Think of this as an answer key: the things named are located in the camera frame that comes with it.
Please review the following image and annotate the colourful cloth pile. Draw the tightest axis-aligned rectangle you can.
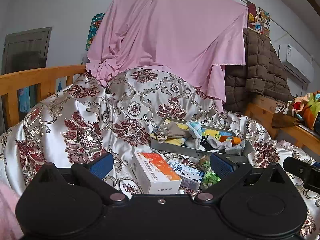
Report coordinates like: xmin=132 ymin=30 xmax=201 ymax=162
xmin=272 ymin=92 xmax=320 ymax=130

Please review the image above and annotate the beige burlap pouch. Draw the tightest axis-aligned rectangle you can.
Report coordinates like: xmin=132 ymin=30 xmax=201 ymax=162
xmin=151 ymin=119 xmax=190 ymax=144

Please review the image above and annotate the floral satin blanket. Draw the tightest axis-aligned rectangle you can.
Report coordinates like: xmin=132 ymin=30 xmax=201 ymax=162
xmin=0 ymin=67 xmax=320 ymax=238

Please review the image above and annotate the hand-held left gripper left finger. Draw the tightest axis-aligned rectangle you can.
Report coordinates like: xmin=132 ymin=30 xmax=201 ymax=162
xmin=31 ymin=153 xmax=128 ymax=203

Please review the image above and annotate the orange white medicine box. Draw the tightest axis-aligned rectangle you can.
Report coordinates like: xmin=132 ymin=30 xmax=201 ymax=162
xmin=134 ymin=152 xmax=182 ymax=195

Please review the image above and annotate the grey cloth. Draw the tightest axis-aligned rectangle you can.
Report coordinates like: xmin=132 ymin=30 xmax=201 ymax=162
xmin=207 ymin=137 xmax=253 ymax=155

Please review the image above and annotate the cartoon print metal tray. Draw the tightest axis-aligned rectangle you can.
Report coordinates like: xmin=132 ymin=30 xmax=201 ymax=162
xmin=150 ymin=117 xmax=254 ymax=163

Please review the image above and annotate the white whale print cloth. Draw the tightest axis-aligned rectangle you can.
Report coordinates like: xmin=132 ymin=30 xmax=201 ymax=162
xmin=186 ymin=122 xmax=203 ymax=139

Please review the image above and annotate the blue wall sticker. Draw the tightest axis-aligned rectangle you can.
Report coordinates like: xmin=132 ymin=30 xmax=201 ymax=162
xmin=17 ymin=87 xmax=31 ymax=113

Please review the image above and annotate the bag of green paper pieces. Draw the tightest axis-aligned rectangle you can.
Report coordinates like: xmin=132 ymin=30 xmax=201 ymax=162
xmin=200 ymin=154 xmax=222 ymax=189

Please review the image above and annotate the pink fuzzy clothing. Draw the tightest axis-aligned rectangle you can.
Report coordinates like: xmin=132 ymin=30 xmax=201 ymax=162
xmin=0 ymin=182 xmax=24 ymax=240

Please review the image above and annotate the grey wall panel door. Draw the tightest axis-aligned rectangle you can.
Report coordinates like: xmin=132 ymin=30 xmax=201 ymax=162
xmin=1 ymin=27 xmax=52 ymax=75

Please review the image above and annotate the blue green wall poster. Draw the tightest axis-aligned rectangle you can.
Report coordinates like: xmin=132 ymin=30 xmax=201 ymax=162
xmin=85 ymin=12 xmax=105 ymax=51

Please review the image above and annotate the pink bed sheet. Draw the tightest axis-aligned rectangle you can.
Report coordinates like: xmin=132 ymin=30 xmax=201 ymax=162
xmin=85 ymin=0 xmax=248 ymax=113

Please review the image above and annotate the blue white carton box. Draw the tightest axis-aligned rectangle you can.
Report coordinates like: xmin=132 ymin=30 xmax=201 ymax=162
xmin=167 ymin=158 xmax=205 ymax=192

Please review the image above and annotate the red cartoon wall poster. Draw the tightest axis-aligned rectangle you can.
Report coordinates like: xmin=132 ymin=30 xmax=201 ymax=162
xmin=247 ymin=0 xmax=271 ymax=35

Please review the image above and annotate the small wall picture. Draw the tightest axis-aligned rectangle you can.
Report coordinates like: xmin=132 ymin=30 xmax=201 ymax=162
xmin=55 ymin=76 xmax=67 ymax=92

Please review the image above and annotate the white air conditioner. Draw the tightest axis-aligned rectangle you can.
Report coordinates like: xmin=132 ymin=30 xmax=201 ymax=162
xmin=278 ymin=44 xmax=314 ymax=83

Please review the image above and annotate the brown quilted jacket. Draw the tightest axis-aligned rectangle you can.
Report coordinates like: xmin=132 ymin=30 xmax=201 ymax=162
xmin=224 ymin=28 xmax=295 ymax=113

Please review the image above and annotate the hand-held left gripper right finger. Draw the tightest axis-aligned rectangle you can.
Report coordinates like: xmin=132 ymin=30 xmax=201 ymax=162
xmin=195 ymin=153 xmax=293 ymax=203

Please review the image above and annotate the orange strap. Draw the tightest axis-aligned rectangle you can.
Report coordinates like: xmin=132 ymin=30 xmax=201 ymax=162
xmin=220 ymin=135 xmax=242 ymax=144

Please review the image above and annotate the wooden bed frame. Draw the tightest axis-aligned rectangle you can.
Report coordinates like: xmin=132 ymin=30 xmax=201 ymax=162
xmin=245 ymin=95 xmax=320 ymax=149

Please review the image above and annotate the wooden bed rail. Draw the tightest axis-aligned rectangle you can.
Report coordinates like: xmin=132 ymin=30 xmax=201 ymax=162
xmin=0 ymin=64 xmax=87 ymax=128

